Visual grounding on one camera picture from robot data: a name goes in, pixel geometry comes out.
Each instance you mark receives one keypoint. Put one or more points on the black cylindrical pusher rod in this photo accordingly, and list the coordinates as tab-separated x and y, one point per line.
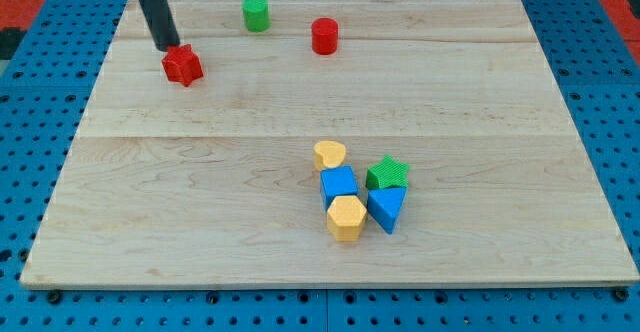
161	24

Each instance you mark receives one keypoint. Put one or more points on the red star block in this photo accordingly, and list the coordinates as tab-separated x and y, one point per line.
182	65

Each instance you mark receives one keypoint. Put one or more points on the green star block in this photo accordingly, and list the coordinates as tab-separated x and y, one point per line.
388	173

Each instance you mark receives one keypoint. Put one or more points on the green cylinder block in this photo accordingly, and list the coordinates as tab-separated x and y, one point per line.
256	15

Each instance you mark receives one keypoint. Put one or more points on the red cylinder block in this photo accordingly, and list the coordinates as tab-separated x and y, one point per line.
325	35

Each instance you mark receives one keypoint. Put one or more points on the wooden board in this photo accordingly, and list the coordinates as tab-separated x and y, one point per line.
213	186

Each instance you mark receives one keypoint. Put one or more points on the yellow heart block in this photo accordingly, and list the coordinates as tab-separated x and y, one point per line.
329	154

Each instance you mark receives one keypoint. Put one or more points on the blue cube block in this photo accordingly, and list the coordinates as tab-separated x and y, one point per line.
339	181

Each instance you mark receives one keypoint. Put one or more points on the yellow hexagon block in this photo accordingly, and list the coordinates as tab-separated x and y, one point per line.
346	218

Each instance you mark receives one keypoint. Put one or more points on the blue triangle block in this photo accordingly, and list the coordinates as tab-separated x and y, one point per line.
385	205

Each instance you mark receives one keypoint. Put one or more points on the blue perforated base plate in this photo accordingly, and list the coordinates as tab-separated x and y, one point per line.
44	91

